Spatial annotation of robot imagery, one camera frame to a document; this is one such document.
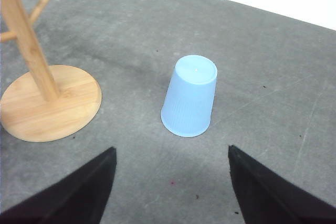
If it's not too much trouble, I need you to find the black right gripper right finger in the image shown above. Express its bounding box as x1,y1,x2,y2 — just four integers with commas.
228,145,336,224

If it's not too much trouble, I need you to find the wooden mug tree stand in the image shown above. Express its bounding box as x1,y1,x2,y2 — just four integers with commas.
0,0,102,143

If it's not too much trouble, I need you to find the blue ribbed cup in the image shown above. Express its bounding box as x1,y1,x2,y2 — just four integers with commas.
161,55,218,137

